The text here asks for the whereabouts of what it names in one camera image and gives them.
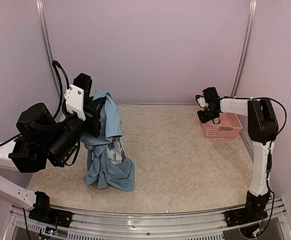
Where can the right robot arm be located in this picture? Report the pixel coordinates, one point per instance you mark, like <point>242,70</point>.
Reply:
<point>263,129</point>

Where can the light blue printed t-shirt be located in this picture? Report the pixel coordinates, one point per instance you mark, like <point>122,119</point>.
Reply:
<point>107,163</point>

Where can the right aluminium corner post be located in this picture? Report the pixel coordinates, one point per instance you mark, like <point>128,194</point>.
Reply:
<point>245,47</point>

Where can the aluminium front rail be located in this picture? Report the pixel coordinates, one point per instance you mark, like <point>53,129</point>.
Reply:
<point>97,225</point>

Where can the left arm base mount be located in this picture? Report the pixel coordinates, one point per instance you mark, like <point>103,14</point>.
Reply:
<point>56,217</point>

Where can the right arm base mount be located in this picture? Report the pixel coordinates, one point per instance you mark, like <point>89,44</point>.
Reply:
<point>240,216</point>

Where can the aluminium corner post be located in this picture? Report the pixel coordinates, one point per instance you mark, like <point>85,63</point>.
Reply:
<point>245,47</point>
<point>40,9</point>

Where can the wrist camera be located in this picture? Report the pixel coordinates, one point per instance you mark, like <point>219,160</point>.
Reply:
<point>208,95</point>
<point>76,95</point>

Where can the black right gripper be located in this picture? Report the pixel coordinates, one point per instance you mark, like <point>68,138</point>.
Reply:
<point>203,119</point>

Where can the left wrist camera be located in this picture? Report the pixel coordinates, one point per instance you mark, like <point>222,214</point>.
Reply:
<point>76,95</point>

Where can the left aluminium corner post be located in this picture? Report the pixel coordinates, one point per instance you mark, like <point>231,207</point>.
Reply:
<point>40,9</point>

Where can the pink plastic basket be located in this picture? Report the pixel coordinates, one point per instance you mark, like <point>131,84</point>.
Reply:
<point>227,126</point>

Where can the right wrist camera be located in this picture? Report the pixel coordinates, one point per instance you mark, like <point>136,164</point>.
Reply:
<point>208,95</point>

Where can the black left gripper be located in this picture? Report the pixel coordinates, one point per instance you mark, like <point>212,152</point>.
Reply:
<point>93,115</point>

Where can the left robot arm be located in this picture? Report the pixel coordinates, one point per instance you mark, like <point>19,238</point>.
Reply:
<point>41,139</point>

